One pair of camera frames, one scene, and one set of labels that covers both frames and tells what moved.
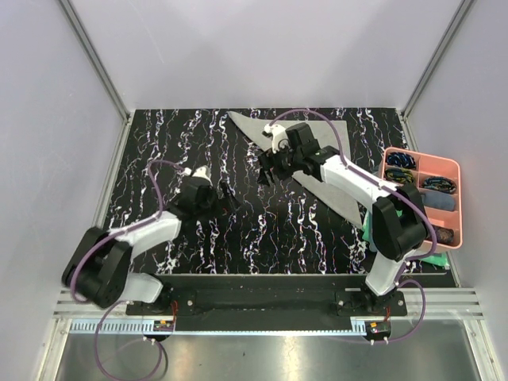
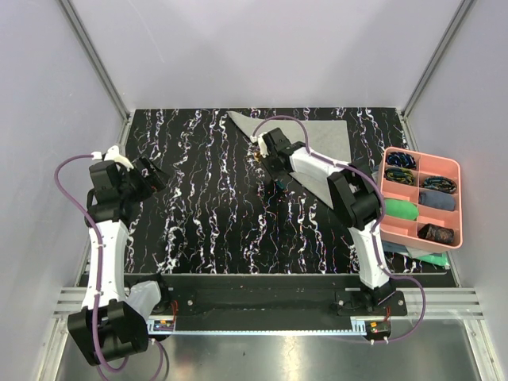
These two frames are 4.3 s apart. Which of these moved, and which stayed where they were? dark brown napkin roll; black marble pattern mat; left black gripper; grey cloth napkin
Moved: left black gripper
Stayed: dark brown napkin roll; grey cloth napkin; black marble pattern mat
